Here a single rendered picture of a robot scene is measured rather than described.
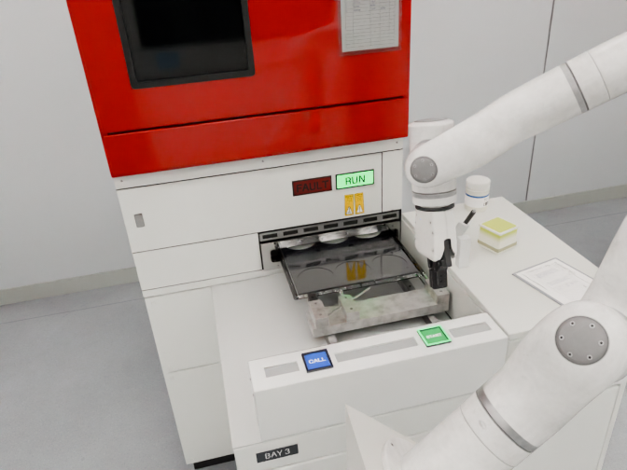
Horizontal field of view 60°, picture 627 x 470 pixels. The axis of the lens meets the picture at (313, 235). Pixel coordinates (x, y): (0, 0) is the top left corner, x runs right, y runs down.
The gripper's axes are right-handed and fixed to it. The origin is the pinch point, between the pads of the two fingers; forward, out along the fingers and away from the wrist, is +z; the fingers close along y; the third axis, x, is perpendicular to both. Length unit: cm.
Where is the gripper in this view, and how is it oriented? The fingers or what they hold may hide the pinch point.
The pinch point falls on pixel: (438, 278)
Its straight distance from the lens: 113.3
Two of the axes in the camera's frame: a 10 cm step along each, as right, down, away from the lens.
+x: 9.7, -1.6, 1.8
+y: 2.1, 2.6, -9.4
